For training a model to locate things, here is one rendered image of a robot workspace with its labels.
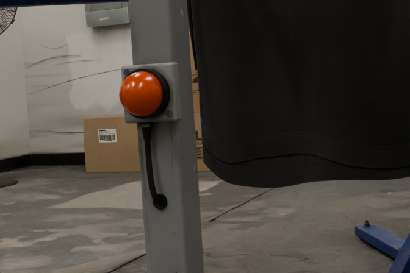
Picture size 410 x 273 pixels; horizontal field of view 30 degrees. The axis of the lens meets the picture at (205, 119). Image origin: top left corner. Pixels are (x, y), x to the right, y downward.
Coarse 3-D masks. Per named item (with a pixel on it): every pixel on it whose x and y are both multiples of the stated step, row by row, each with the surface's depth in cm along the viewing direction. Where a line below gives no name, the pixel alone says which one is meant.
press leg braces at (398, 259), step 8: (408, 240) 201; (400, 248) 254; (408, 248) 199; (400, 256) 199; (408, 256) 197; (392, 264) 199; (400, 264) 197; (408, 264) 197; (392, 272) 197; (400, 272) 195; (408, 272) 197
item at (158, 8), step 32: (160, 0) 65; (160, 32) 65; (160, 64) 64; (192, 96) 69; (160, 128) 66; (192, 128) 68; (160, 160) 66; (192, 160) 68; (160, 192) 66; (192, 192) 68; (160, 224) 67; (192, 224) 68; (160, 256) 67; (192, 256) 67
